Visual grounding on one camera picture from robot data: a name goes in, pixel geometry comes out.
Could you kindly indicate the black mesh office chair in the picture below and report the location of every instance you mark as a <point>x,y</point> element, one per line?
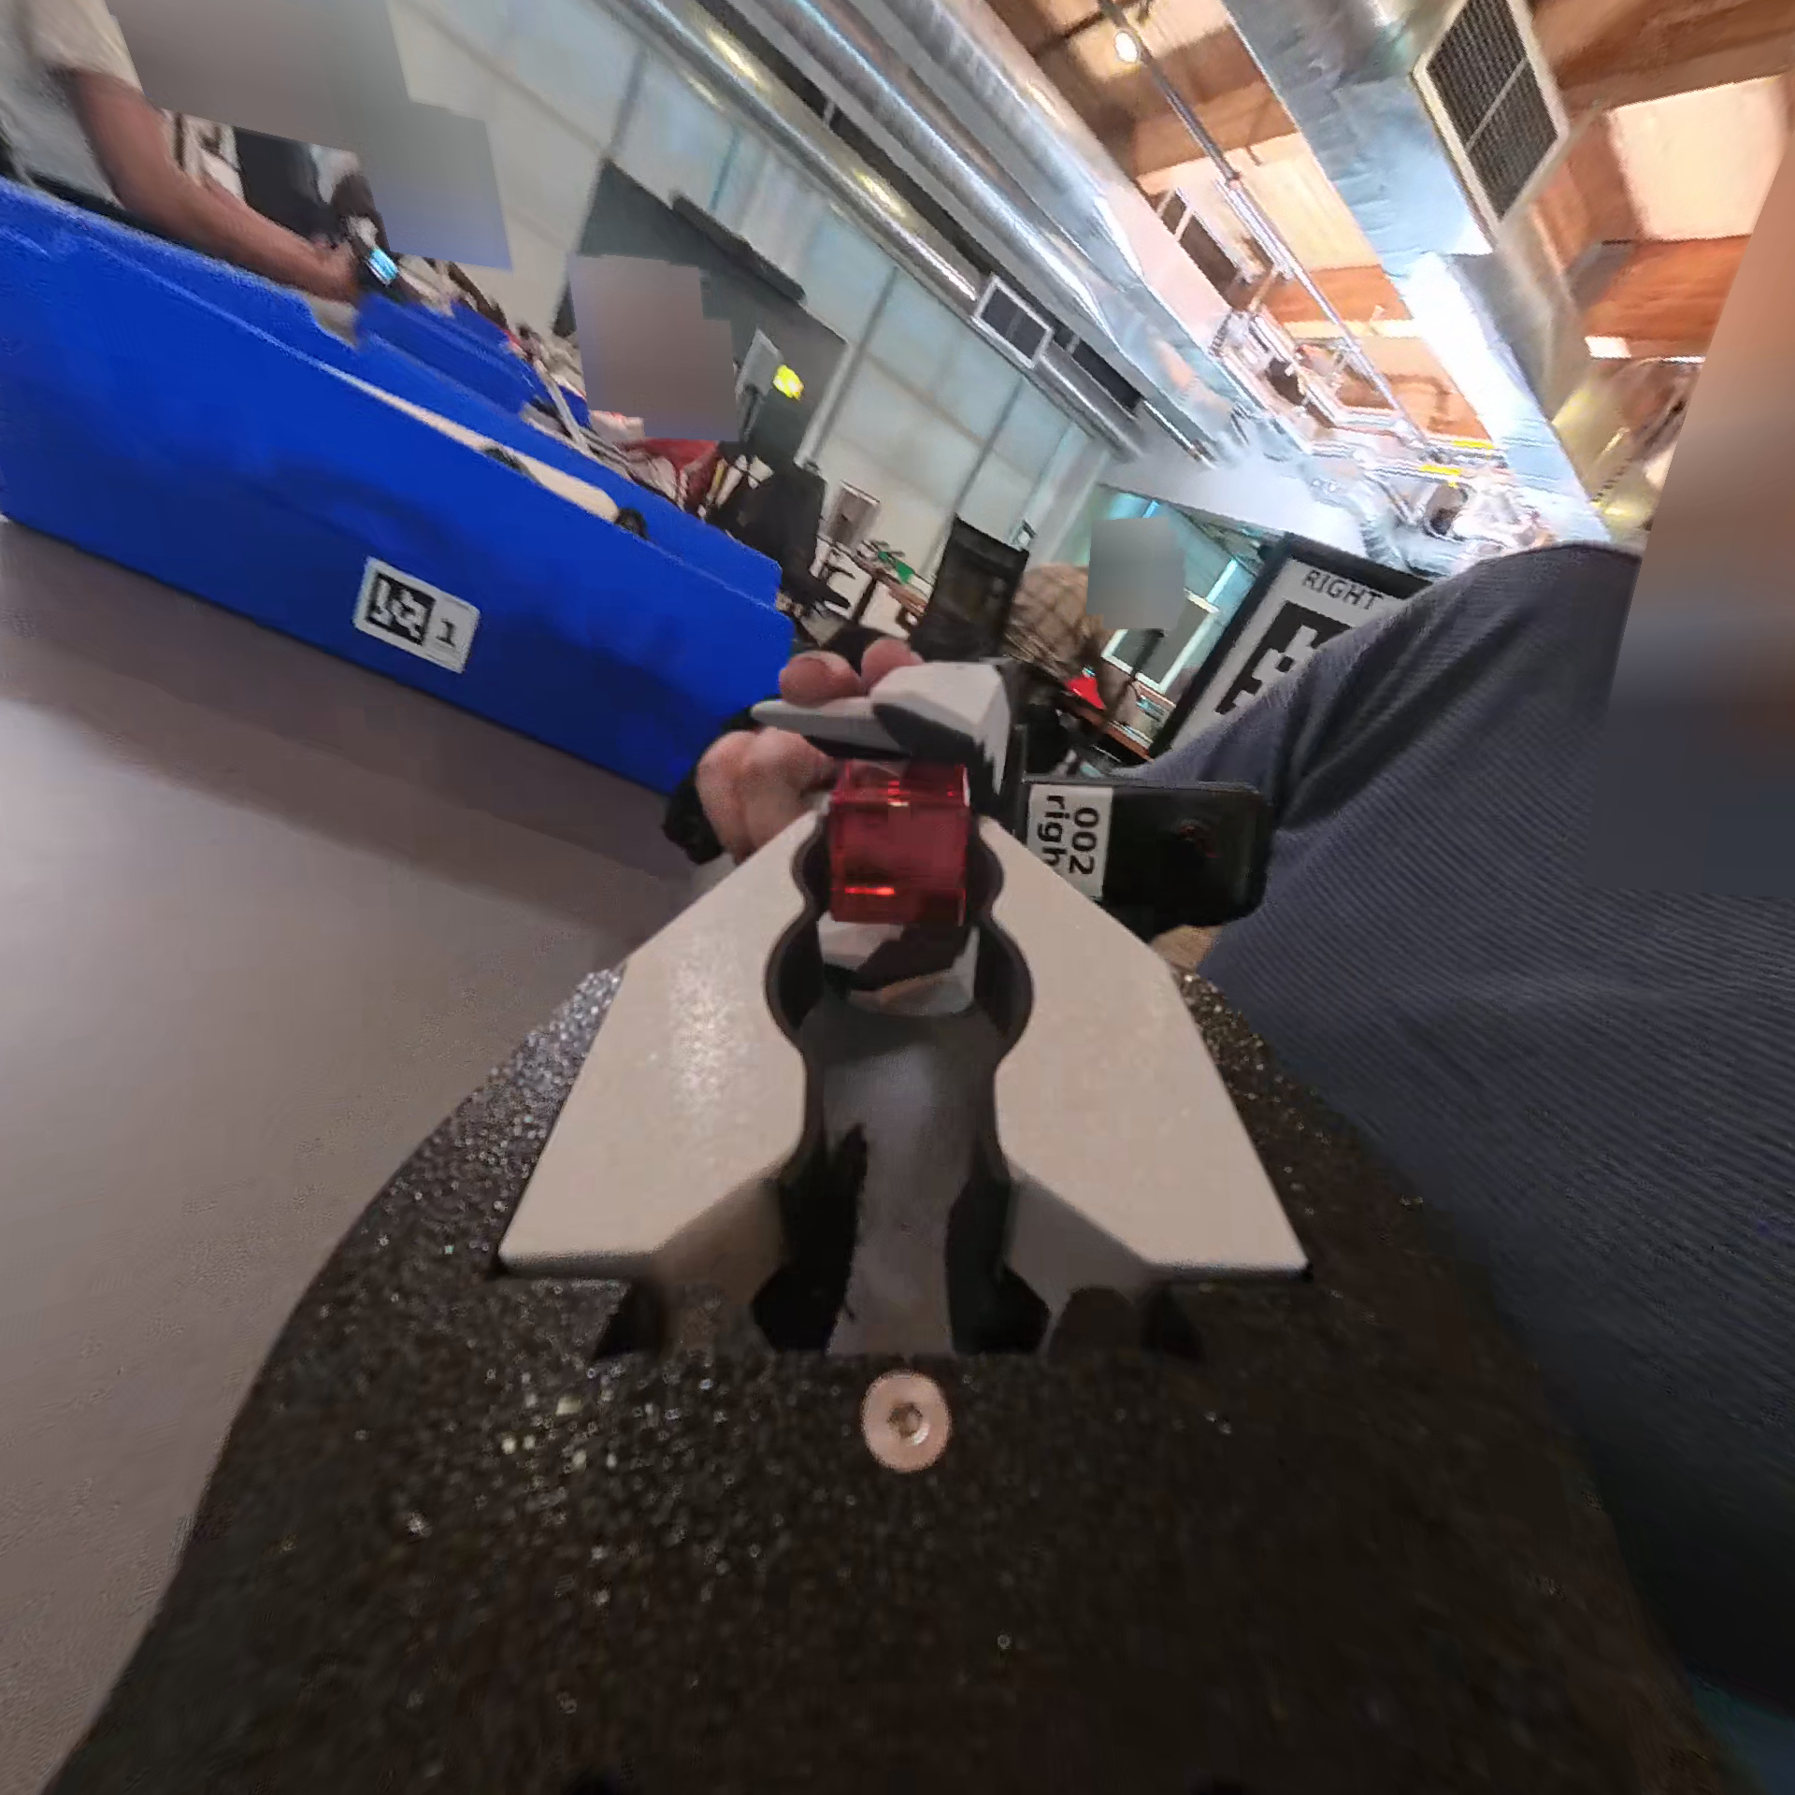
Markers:
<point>975,588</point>

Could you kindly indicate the person's right hand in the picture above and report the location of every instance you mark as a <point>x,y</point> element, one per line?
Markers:
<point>756,794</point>

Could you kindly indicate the blue bin with white label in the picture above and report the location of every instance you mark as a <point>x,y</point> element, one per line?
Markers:
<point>210,450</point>

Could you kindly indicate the large black display screen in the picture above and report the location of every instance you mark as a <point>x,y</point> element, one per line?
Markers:
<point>658,224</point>

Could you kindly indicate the large duct vent grille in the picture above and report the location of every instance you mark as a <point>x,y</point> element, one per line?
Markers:
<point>1493,98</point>

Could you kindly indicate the white rounded object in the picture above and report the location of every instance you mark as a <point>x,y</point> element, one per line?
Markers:
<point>560,476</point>

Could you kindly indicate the large silver ventilation duct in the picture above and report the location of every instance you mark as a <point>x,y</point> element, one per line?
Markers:
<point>1331,127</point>

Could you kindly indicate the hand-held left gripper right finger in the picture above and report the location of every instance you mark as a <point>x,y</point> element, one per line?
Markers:
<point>1150,1122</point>

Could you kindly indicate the small duct vent grille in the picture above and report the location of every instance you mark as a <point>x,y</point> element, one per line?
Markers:
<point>1008,323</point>

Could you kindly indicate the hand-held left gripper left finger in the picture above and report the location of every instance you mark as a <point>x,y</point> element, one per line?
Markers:
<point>658,1122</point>

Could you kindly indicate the red translucent cube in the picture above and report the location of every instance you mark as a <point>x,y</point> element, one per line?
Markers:
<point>897,842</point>

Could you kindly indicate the red white garment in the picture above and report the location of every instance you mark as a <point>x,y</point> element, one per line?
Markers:
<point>680,471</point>

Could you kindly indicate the small ceiling track light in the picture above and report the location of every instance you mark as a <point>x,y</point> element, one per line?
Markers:
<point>1122,45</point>

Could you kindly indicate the blue plastic bin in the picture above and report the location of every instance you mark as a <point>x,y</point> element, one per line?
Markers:
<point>448,344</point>

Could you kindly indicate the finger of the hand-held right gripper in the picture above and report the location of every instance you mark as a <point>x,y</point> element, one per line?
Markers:
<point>938,708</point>
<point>911,989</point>

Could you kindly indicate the framed printed tag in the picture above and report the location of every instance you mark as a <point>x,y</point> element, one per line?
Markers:
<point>1291,631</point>

